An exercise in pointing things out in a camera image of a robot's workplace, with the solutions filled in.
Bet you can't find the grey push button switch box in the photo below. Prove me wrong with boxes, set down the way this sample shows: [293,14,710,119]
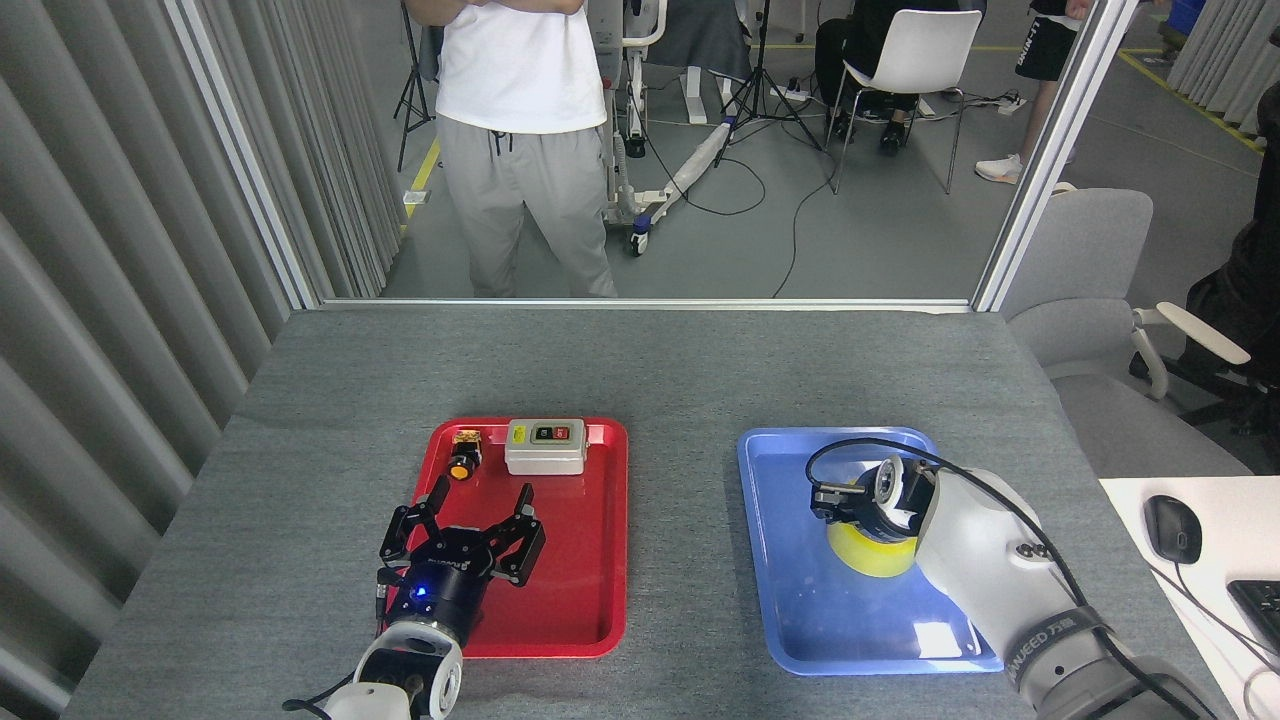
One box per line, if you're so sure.
[504,418,587,477]

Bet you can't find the black floor cable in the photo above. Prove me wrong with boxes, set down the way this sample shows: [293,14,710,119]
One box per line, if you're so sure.
[772,150,839,299]

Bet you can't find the white chair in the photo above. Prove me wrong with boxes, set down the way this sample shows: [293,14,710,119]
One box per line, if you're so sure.
[828,10,983,196]

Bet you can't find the silver frame post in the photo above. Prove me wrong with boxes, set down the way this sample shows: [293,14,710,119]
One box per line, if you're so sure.
[972,0,1141,313]
[165,0,323,311]

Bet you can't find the black tripod stand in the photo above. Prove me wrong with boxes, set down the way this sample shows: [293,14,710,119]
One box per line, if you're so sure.
[395,0,441,173]
[715,0,827,167]

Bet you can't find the person in black shorts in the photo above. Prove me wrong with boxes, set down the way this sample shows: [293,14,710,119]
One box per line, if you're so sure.
[975,0,1101,186]

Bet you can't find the standing person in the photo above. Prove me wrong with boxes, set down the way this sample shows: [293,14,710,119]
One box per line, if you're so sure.
[405,0,619,299]

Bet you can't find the grey office chair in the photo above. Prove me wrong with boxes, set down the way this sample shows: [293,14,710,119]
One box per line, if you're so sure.
[1000,188,1256,479]

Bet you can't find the black office chair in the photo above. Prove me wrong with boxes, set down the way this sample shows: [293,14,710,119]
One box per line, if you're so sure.
[1130,350,1280,436]

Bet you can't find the grey pleated curtain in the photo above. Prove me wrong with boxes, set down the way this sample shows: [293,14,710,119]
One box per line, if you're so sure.
[0,0,406,720]
[1165,0,1280,136]

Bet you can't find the red plastic tray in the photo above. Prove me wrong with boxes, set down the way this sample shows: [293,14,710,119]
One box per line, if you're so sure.
[385,417,629,659]

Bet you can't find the black mouse cable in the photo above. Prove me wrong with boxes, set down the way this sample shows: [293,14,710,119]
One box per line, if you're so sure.
[1145,560,1280,671]

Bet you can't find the silver frame rail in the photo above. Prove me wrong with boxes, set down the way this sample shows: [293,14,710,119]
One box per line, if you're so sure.
[318,297,976,313]

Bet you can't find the white stand on wheels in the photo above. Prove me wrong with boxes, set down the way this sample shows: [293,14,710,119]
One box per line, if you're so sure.
[590,0,739,256]

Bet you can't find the black keyboard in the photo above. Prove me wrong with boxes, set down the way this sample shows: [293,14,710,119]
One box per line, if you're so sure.
[1227,580,1280,656]

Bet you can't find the black computer mouse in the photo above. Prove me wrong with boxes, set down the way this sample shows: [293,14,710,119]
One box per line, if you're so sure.
[1144,495,1203,566]

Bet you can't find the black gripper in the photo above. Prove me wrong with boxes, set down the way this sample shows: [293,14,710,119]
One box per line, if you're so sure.
[379,475,547,631]
[812,478,919,547]

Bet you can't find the blue plastic tray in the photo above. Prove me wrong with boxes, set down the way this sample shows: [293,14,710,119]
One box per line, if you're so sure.
[737,428,1016,676]

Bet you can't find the seated person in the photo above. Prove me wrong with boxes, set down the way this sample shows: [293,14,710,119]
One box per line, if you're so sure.
[812,0,986,156]

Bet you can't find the white desk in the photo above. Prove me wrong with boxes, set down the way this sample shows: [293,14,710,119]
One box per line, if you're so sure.
[1098,476,1280,720]

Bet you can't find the yellow round push button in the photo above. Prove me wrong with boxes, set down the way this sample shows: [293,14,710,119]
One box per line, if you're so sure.
[447,430,483,482]

